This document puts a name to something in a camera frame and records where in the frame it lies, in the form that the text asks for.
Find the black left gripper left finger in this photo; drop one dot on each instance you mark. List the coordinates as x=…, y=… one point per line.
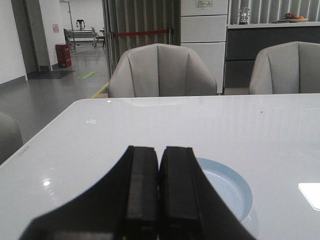
x=122, y=205

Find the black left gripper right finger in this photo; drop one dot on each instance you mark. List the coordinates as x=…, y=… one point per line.
x=190, y=207

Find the light blue round plate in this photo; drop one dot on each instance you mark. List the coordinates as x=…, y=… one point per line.
x=231, y=186

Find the grey armchair at table side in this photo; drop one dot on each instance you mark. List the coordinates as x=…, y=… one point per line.
x=10, y=137

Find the grey armchair left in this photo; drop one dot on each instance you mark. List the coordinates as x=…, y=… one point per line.
x=161, y=70

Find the dark floor mat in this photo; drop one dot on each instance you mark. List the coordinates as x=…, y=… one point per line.
x=57, y=74

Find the red barrier belt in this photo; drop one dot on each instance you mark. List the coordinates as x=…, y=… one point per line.
x=141, y=33

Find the grey armchair right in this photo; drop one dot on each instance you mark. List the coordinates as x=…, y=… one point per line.
x=288, y=68

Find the dark grey counter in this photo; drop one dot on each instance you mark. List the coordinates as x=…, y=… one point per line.
x=244, y=43

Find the background metal table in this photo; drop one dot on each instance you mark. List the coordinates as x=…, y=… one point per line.
x=71, y=35

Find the white cabinet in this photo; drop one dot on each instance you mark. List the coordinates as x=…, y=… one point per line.
x=203, y=28

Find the fruit bowl on counter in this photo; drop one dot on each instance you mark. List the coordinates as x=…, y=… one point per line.
x=293, y=18

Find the pink wall notice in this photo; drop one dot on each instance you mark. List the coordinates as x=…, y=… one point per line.
x=55, y=28

